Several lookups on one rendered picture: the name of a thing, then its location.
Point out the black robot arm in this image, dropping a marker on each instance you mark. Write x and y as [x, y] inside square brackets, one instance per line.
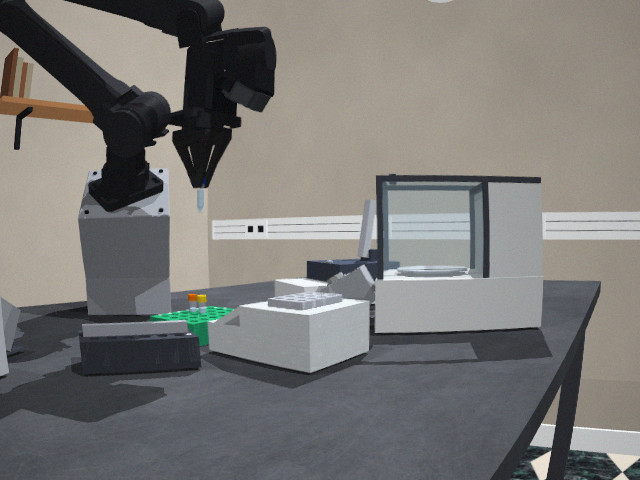
[130, 126]

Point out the green tube rack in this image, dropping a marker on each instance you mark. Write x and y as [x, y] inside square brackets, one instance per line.
[197, 322]

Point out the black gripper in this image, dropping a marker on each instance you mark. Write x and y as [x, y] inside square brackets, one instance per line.
[203, 124]

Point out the orange-capped tube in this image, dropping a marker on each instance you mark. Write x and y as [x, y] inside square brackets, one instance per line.
[192, 298]

